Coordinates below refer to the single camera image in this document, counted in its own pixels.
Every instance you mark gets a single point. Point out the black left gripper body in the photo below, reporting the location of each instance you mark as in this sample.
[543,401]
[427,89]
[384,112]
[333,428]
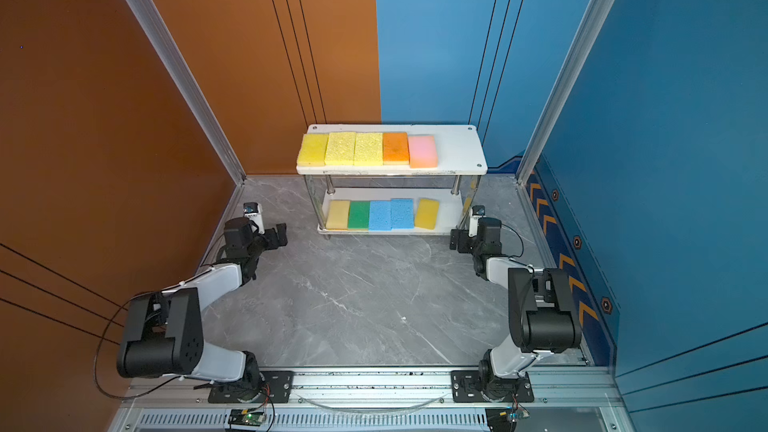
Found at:
[265,242]

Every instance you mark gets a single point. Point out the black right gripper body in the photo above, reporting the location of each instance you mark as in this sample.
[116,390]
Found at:
[467,244]

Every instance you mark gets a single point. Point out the blue sponge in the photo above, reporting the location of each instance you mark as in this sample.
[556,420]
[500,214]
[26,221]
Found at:
[380,216]
[402,214]

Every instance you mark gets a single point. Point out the pale yellow sponge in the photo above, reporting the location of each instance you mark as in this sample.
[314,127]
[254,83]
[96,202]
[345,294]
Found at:
[338,215]

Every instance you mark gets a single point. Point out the green sponge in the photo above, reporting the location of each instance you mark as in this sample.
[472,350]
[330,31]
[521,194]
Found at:
[359,215]

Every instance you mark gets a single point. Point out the bright yellow sponge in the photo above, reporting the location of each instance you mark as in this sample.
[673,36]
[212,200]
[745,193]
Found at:
[313,150]

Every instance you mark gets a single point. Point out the pink sponge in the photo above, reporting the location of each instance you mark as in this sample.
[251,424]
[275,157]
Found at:
[422,152]

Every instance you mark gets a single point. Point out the lime porous sponge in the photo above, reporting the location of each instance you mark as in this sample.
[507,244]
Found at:
[340,149]
[368,150]

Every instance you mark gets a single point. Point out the orange sponge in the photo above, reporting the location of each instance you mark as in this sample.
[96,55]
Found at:
[395,149]

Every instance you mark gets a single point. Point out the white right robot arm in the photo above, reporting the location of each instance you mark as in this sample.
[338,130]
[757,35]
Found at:
[542,317]

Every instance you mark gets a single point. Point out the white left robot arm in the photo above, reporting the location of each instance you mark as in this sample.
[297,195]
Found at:
[164,336]

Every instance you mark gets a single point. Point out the white two-tier shelf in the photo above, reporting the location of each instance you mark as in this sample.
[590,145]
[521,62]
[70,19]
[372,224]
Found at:
[453,183]

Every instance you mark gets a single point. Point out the green circuit board left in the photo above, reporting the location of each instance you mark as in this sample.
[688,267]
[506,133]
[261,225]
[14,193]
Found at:
[246,419]

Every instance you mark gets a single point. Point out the green circuit board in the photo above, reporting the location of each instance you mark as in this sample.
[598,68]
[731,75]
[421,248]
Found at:
[505,419]
[246,419]

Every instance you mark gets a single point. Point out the green circuit board right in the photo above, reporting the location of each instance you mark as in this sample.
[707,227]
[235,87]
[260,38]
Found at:
[505,419]

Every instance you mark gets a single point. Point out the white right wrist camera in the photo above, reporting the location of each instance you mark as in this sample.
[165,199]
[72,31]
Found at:
[477,213]

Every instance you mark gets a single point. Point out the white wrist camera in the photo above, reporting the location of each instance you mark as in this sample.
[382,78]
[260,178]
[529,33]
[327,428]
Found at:
[253,211]
[477,213]

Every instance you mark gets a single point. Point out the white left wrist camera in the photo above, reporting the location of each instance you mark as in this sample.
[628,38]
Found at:
[253,211]

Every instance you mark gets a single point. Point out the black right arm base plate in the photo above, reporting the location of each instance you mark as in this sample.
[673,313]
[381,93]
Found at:
[468,386]

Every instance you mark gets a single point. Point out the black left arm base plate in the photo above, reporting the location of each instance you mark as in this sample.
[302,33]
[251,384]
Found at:
[270,386]

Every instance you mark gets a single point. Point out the aluminium front rail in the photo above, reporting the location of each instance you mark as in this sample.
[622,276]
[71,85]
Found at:
[404,398]

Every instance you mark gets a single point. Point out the aluminium corner post left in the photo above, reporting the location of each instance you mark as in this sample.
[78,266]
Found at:
[166,48]

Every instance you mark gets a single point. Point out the aluminium corner post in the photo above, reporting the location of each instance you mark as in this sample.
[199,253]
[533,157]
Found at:
[583,41]
[166,48]

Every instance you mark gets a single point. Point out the aluminium corner post right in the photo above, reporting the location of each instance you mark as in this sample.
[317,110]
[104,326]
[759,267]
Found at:
[583,41]

